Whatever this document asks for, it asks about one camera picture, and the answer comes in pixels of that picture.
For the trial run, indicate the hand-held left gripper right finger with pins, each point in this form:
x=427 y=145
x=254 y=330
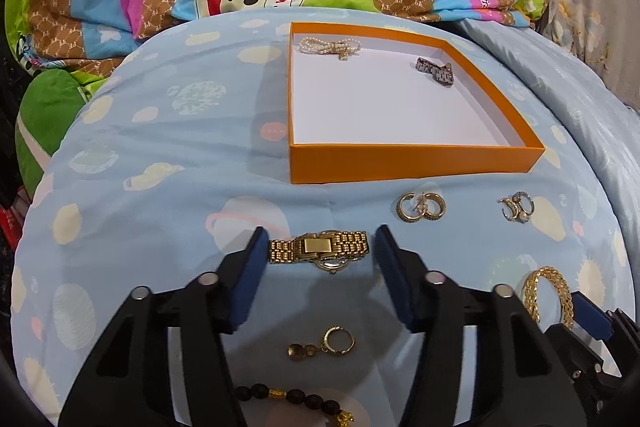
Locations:
x=392 y=277

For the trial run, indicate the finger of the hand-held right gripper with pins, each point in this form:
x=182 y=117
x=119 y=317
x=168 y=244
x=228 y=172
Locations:
x=592 y=317

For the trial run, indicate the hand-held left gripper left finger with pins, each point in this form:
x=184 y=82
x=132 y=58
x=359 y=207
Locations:
x=252 y=272

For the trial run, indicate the gold link watch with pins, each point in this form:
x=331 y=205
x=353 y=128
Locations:
x=320 y=248

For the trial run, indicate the gold drop earring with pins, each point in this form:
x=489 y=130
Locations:
x=331 y=343

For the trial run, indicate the orange shallow box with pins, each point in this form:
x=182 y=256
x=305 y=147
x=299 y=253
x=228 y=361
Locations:
x=400 y=164

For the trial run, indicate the silver pearl rings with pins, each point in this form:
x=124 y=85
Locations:
x=509 y=213

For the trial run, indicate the silver link watch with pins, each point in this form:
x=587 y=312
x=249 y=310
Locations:
x=434 y=69

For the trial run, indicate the pale blue quilt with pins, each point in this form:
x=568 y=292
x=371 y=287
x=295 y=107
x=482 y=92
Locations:
x=565 y=72

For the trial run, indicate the red packets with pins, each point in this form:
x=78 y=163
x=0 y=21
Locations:
x=12 y=212

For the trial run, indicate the green pillow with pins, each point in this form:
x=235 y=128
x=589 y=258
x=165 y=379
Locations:
x=45 y=117

